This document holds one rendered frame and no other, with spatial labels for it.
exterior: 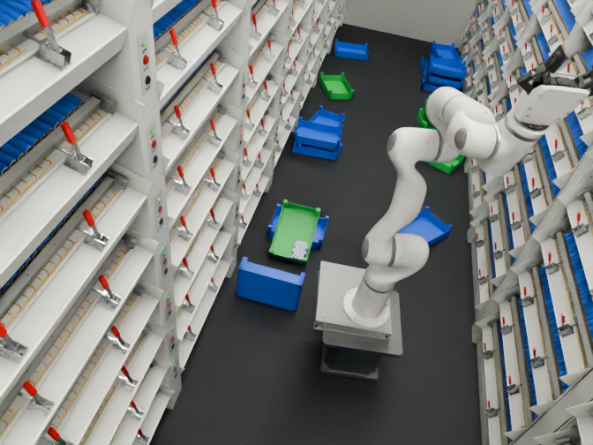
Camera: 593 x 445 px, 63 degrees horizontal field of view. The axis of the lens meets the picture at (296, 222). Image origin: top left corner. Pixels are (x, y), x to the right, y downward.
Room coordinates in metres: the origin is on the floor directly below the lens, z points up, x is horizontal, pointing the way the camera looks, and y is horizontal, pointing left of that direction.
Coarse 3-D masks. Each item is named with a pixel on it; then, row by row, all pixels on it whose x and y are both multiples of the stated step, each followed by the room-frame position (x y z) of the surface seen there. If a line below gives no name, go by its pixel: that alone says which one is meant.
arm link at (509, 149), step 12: (504, 120) 0.93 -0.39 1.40; (504, 132) 0.91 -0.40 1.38; (504, 144) 0.90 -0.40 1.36; (516, 144) 0.89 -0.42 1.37; (528, 144) 0.89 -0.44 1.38; (492, 156) 0.90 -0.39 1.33; (504, 156) 0.90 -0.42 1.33; (516, 156) 0.90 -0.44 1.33; (480, 168) 0.94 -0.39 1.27; (492, 168) 0.92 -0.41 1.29; (504, 168) 0.92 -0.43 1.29
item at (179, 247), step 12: (228, 156) 1.52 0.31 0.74; (228, 168) 1.48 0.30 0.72; (204, 180) 1.36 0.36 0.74; (216, 180) 1.39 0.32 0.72; (204, 192) 1.30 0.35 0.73; (216, 192) 1.33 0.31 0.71; (204, 204) 1.25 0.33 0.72; (192, 216) 1.17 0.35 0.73; (204, 216) 1.19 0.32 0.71; (192, 228) 1.13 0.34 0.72; (180, 240) 1.06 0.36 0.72; (180, 252) 1.01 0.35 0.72
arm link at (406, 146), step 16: (400, 128) 1.31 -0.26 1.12; (416, 128) 1.31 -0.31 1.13; (400, 144) 1.25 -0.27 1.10; (416, 144) 1.26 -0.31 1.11; (432, 144) 1.27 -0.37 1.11; (400, 160) 1.23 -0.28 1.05; (416, 160) 1.25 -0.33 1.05; (432, 160) 1.27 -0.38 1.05; (400, 176) 1.25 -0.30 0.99; (416, 176) 1.24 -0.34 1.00; (400, 192) 1.23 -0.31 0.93; (416, 192) 1.22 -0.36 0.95; (400, 208) 1.21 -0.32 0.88; (416, 208) 1.21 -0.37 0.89; (384, 224) 1.21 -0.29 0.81; (400, 224) 1.19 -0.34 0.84; (368, 240) 1.19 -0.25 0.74; (384, 240) 1.16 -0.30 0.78; (368, 256) 1.15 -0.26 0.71; (384, 256) 1.14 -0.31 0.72
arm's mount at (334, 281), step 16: (320, 272) 1.35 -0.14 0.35; (336, 272) 1.37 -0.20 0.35; (352, 272) 1.39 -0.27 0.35; (320, 288) 1.27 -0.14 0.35; (336, 288) 1.29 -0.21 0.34; (352, 288) 1.31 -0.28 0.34; (320, 304) 1.19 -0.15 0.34; (336, 304) 1.21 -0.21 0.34; (320, 320) 1.12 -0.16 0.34; (336, 320) 1.14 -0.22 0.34; (368, 336) 1.12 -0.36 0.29; (384, 336) 1.13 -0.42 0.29
